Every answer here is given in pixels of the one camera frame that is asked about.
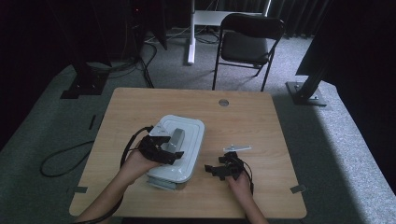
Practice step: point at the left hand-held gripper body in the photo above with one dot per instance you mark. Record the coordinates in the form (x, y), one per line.
(154, 144)

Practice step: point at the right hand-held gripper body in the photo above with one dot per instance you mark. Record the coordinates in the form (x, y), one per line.
(235, 165)

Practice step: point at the person's right hand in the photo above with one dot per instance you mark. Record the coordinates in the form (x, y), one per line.
(239, 186)

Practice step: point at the person's left hand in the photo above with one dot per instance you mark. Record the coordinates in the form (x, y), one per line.
(138, 165)

